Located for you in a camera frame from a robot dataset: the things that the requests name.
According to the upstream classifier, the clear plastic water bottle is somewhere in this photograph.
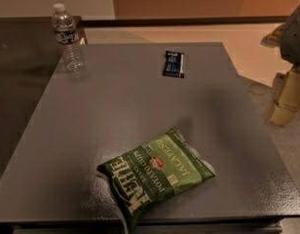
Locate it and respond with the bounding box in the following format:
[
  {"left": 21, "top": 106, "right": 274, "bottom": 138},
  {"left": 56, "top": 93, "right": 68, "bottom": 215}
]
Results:
[{"left": 52, "top": 3, "right": 85, "bottom": 72}]

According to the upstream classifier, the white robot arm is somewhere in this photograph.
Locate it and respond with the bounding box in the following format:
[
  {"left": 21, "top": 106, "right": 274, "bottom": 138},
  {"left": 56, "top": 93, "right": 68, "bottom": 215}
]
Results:
[{"left": 268, "top": 5, "right": 300, "bottom": 126}]

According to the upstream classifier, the yellow taped gripper finger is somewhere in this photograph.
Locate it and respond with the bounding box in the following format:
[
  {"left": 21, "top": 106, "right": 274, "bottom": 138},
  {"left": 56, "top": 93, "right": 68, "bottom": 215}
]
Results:
[{"left": 269, "top": 64, "right": 300, "bottom": 126}]

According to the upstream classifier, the dark blue rxbar wrapper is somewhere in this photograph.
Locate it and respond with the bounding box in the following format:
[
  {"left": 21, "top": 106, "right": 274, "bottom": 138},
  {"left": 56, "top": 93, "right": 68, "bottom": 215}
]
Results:
[{"left": 163, "top": 51, "right": 184, "bottom": 78}]

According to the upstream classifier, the green Kettle jalapeno chips bag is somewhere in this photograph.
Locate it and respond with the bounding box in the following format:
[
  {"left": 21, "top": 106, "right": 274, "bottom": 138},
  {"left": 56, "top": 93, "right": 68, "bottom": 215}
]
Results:
[{"left": 96, "top": 128, "right": 215, "bottom": 234}]

